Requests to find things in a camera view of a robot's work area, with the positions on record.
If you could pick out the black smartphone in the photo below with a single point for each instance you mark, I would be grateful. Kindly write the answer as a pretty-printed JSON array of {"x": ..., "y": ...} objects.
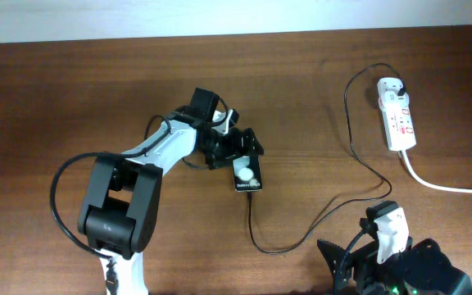
[{"x": 247, "y": 174}]

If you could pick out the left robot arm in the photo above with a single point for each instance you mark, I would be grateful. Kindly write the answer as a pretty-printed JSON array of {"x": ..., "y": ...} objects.
[{"x": 119, "y": 211}]

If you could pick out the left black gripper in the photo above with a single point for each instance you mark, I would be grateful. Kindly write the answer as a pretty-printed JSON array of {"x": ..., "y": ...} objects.
[{"x": 233, "y": 147}]

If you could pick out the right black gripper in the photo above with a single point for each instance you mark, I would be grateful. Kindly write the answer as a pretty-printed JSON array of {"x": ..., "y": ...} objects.
[{"x": 366, "y": 258}]

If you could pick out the white power strip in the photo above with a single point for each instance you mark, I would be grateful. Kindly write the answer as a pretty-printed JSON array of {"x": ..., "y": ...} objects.
[{"x": 399, "y": 129}]

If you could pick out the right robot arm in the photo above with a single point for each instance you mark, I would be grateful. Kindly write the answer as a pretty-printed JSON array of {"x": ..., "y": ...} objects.
[{"x": 420, "y": 269}]

